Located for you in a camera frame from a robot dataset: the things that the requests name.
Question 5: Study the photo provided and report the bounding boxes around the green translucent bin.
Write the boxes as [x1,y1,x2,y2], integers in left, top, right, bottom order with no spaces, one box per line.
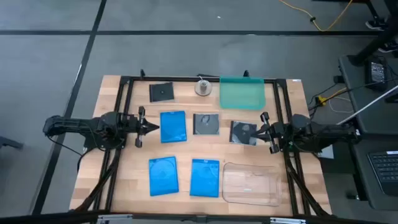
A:
[219,75,267,111]

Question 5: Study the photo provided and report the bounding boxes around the yellow extension plug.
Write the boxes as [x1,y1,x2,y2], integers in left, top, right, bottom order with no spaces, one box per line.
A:
[316,87,348,106]

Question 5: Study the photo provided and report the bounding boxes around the black keyboard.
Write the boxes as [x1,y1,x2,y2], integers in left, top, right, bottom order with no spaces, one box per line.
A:
[367,150,398,197]

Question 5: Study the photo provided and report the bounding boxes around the black crossbar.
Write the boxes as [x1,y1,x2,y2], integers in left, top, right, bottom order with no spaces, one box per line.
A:
[0,210,398,224]

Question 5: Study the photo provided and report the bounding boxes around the clear plastic bin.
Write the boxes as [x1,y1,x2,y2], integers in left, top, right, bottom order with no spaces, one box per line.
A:
[221,162,283,207]

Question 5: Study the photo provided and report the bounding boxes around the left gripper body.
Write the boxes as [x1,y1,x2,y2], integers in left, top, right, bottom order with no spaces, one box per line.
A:
[123,105,147,149]

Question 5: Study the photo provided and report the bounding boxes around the white rod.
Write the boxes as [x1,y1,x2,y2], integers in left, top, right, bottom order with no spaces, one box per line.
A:
[336,92,398,126]

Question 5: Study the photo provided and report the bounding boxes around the yellow floor cable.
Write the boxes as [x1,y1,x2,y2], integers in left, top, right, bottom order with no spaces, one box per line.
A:
[278,0,354,32]

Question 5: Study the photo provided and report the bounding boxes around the black jewel case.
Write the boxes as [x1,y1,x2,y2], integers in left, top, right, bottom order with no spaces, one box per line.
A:
[149,82,175,103]

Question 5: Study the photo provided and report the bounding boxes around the black power adapter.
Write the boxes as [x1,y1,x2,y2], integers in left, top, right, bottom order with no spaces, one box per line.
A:
[364,58,389,91]

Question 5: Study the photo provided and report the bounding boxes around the person's shoe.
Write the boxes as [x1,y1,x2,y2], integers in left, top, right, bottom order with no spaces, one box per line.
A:
[376,42,398,54]
[365,17,388,32]

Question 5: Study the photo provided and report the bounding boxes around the black side desk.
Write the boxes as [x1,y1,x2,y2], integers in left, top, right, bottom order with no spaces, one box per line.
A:
[338,53,398,212]

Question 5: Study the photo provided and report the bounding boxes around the black aluminium table frame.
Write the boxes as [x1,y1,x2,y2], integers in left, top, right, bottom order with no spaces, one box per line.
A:
[70,68,332,218]

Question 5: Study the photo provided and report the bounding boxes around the silver bracket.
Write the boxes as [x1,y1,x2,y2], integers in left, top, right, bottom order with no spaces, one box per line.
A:
[96,213,134,224]
[269,217,307,224]

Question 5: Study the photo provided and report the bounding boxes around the grey chair base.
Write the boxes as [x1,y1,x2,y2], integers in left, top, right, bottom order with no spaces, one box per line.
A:
[0,136,24,151]

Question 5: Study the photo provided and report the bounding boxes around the black desk leg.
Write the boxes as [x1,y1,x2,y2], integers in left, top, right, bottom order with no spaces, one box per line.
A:
[351,17,398,67]

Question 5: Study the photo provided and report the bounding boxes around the blue disc case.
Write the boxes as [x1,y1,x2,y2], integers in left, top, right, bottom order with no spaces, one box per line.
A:
[148,156,180,197]
[189,158,221,198]
[159,110,188,144]

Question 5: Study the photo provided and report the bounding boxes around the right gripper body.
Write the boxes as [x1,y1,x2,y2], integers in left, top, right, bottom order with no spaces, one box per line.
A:
[260,111,289,154]

